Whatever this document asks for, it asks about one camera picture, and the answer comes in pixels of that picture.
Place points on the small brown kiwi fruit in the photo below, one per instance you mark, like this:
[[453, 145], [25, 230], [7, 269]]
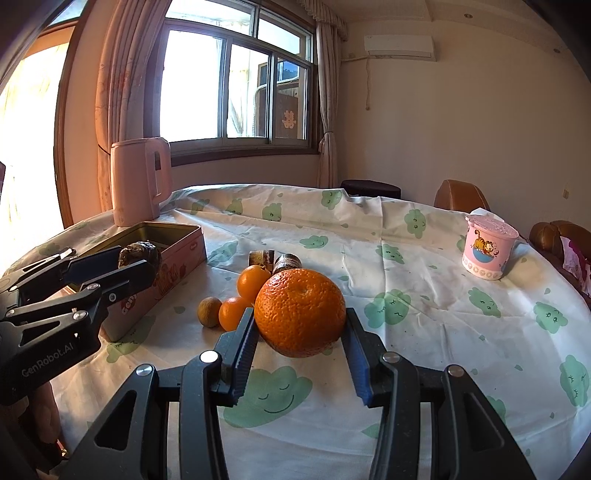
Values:
[[208, 310]]

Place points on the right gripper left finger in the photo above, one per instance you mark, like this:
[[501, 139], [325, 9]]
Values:
[[128, 439]]

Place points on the cut sugarcane piece left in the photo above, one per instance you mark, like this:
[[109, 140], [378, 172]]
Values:
[[262, 258]]

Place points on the dark brown round fruit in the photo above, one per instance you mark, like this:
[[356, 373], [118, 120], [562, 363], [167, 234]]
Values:
[[140, 250]]

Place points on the pink cartoon cup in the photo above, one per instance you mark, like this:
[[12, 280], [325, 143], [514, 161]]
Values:
[[488, 246]]

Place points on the pink curtain left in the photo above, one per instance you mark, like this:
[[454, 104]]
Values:
[[130, 37]]

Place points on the cut sugarcane piece right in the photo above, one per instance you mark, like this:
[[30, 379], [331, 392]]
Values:
[[286, 262]]

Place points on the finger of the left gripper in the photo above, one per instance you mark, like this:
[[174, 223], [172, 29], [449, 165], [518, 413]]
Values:
[[100, 292], [40, 280]]

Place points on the pink electric kettle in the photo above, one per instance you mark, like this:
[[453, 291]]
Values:
[[140, 179]]

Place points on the white tablecloth green clouds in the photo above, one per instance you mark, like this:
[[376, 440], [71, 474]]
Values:
[[524, 339]]

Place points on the small orange tangerine far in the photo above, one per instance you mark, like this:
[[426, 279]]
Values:
[[250, 281]]

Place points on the pink floral cushion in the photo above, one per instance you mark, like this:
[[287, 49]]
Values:
[[576, 264]]

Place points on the small orange tangerine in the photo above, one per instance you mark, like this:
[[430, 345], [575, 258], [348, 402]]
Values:
[[231, 311], [250, 281]]

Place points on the cut sugarcane piece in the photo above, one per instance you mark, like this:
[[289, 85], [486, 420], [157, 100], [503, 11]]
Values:
[[262, 258], [286, 262]]

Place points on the beige curtain right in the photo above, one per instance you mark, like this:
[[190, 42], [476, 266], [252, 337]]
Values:
[[330, 32]]

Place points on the small orange tangerine near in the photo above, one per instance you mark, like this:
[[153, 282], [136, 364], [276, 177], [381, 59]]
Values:
[[231, 311]]

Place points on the window with dark frame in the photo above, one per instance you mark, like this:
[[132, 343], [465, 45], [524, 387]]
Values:
[[233, 78]]

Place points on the dark round stool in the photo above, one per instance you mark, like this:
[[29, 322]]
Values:
[[371, 188]]

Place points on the brown leather chair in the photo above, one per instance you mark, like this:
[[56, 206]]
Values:
[[460, 196]]

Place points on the large orange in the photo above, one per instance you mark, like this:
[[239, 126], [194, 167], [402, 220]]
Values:
[[300, 312]]

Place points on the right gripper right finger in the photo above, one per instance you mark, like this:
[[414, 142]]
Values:
[[469, 438]]

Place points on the pink metal tin box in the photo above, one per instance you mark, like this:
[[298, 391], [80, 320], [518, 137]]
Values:
[[182, 249]]

